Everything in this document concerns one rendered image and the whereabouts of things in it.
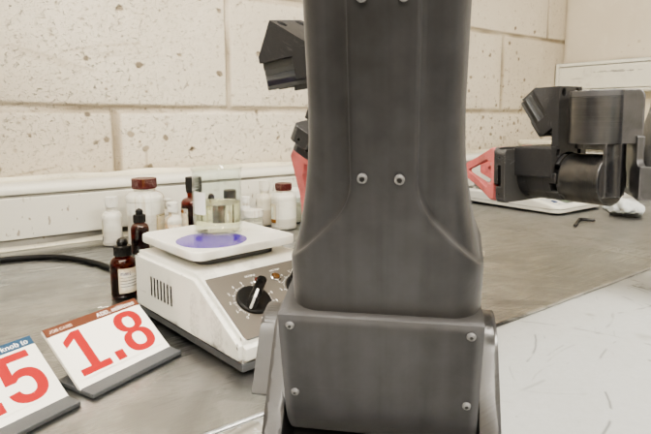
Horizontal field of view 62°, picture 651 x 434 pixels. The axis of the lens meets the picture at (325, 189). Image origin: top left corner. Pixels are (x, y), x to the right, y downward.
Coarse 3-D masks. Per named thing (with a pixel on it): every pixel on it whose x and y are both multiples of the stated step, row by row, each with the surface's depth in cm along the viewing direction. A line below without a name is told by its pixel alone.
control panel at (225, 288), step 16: (240, 272) 50; (256, 272) 51; (272, 272) 51; (288, 272) 53; (224, 288) 48; (240, 288) 48; (272, 288) 50; (224, 304) 46; (240, 320) 45; (256, 320) 46; (256, 336) 44
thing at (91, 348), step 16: (96, 320) 46; (112, 320) 47; (128, 320) 48; (144, 320) 49; (64, 336) 43; (80, 336) 44; (96, 336) 45; (112, 336) 46; (128, 336) 47; (144, 336) 48; (64, 352) 42; (80, 352) 43; (96, 352) 44; (112, 352) 45; (128, 352) 46; (80, 368) 42; (96, 368) 43
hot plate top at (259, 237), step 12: (180, 228) 59; (192, 228) 59; (252, 228) 59; (264, 228) 59; (144, 240) 56; (156, 240) 54; (168, 240) 53; (252, 240) 53; (264, 240) 53; (276, 240) 54; (288, 240) 55; (180, 252) 50; (192, 252) 49; (204, 252) 49; (216, 252) 50; (228, 252) 50; (240, 252) 51
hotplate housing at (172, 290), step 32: (160, 256) 54; (256, 256) 54; (288, 256) 55; (160, 288) 53; (192, 288) 48; (160, 320) 54; (192, 320) 49; (224, 320) 45; (224, 352) 45; (256, 352) 44
